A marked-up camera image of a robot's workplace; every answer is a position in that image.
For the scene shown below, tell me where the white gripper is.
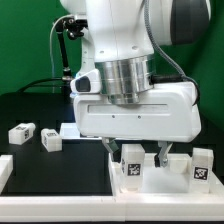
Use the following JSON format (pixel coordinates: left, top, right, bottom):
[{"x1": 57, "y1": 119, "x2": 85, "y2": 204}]
[{"x1": 70, "y1": 69, "x2": 201, "y2": 167}]

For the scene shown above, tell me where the white square tabletop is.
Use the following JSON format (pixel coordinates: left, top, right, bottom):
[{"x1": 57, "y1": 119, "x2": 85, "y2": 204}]
[{"x1": 108, "y1": 153, "x2": 224, "y2": 197}]

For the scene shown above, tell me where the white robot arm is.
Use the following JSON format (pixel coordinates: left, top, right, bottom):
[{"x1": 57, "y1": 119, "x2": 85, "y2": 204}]
[{"x1": 60, "y1": 0, "x2": 211, "y2": 166}]

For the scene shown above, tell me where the white marker base plate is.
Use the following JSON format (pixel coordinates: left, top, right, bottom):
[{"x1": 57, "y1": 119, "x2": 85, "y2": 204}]
[{"x1": 60, "y1": 123, "x2": 100, "y2": 140}]

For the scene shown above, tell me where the grey braided wrist cable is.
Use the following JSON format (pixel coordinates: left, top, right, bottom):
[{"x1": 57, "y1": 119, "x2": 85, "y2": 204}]
[{"x1": 143, "y1": 0, "x2": 201, "y2": 107}]

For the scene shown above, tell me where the black cable bundle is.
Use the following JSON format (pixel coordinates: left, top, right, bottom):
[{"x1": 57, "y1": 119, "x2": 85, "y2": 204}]
[{"x1": 16, "y1": 14, "x2": 79, "y2": 94}]

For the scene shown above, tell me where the black camera on stand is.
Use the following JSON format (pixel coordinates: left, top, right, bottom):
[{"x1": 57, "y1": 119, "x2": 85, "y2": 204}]
[{"x1": 55, "y1": 16, "x2": 88, "y2": 40}]

